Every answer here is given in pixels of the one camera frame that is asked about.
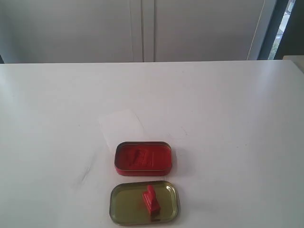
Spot red ink pad tin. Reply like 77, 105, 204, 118
114, 142, 172, 176

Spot red rubber stamp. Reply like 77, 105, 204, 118
142, 185, 161, 221

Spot white paper sheet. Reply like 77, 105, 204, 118
99, 109, 148, 154

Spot gold tin lid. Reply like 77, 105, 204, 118
109, 180, 179, 226

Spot white cabinet doors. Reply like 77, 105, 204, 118
0, 0, 275, 63

